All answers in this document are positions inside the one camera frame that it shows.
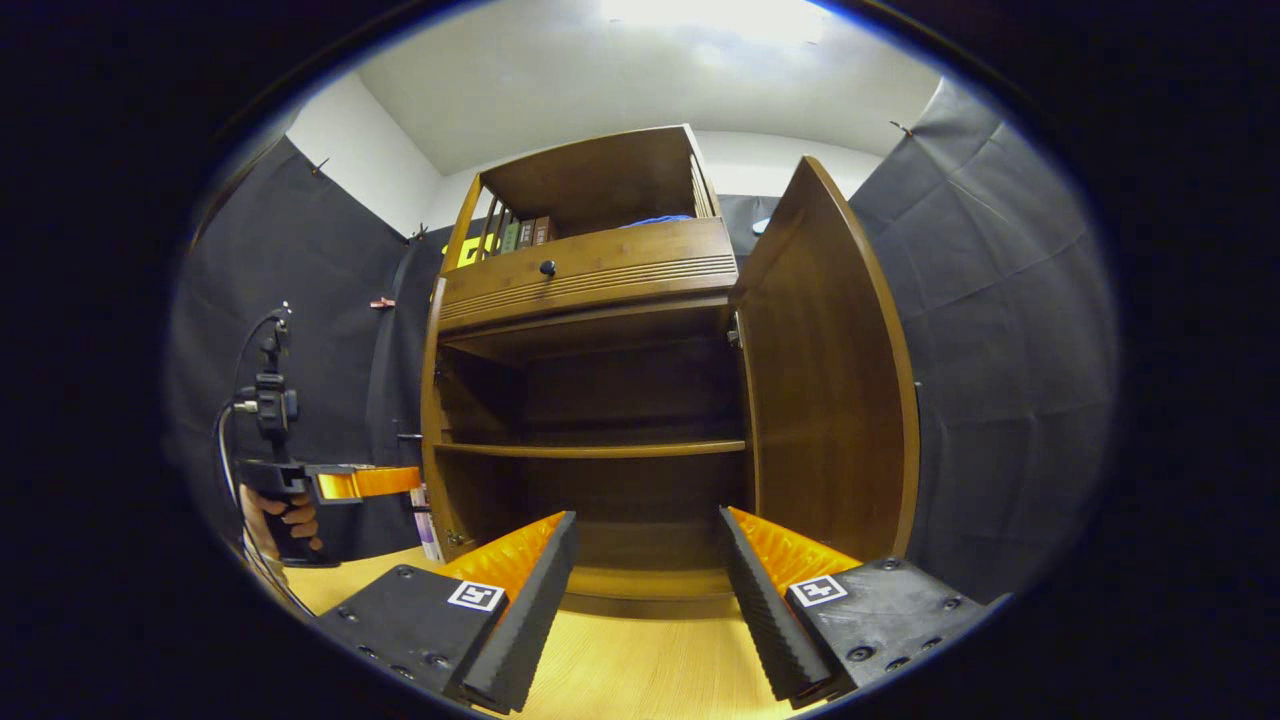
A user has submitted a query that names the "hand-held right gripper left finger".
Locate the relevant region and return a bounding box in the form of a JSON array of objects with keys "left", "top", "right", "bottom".
[{"left": 315, "top": 510, "right": 581, "bottom": 716}]

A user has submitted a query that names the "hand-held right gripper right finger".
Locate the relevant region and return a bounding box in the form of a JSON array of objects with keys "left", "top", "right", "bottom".
[{"left": 717, "top": 505, "right": 1011, "bottom": 711}]

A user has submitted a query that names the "wooden shoe cabinet door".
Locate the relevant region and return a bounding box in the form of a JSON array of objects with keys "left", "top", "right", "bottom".
[
  {"left": 735, "top": 155, "right": 921, "bottom": 563},
  {"left": 420, "top": 278, "right": 451, "bottom": 563}
]

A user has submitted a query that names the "wooden double-door shoe cabinet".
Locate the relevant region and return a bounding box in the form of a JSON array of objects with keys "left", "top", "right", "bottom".
[{"left": 420, "top": 123, "right": 761, "bottom": 619}]

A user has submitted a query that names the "wooden inner shelf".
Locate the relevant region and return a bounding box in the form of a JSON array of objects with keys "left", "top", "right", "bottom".
[{"left": 432, "top": 438, "right": 748, "bottom": 459}]

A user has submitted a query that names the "wooden ribbed drawer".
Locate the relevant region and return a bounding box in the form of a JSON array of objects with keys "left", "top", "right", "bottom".
[{"left": 437, "top": 217, "right": 739, "bottom": 333}]

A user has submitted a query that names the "black backdrop cloth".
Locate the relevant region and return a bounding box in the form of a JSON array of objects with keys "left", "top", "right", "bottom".
[{"left": 165, "top": 78, "right": 1119, "bottom": 601}]

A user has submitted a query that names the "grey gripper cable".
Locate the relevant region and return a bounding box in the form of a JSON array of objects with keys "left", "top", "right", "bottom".
[{"left": 215, "top": 310, "right": 311, "bottom": 616}]

